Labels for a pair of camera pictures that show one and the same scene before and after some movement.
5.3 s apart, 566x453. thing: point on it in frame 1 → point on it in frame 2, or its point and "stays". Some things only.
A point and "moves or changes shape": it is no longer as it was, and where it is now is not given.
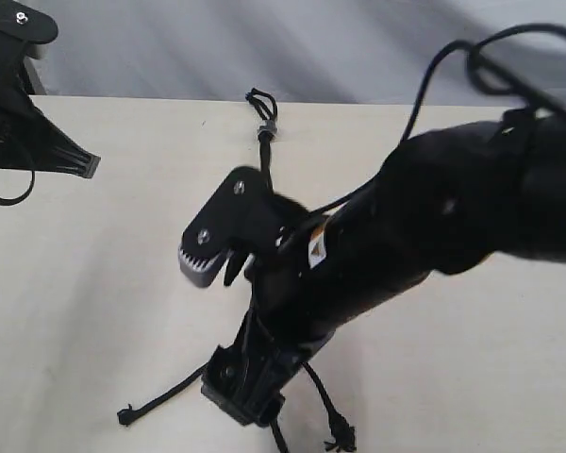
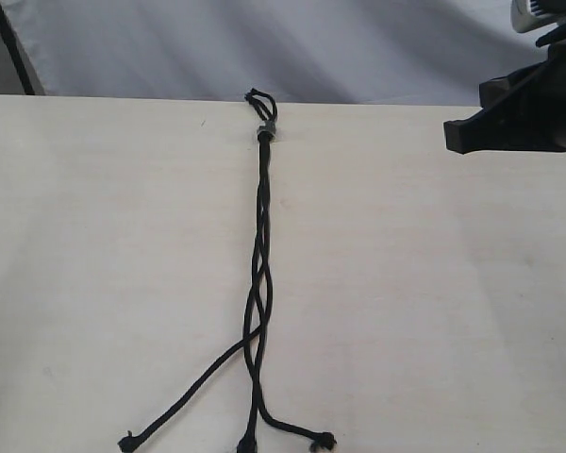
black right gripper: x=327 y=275 → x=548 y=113
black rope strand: x=125 y=415 moves or changes shape
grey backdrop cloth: x=353 y=52 stays
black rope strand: x=265 y=102 moves or changes shape
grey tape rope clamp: x=267 y=128 stays
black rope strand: x=342 y=436 moves or changes shape
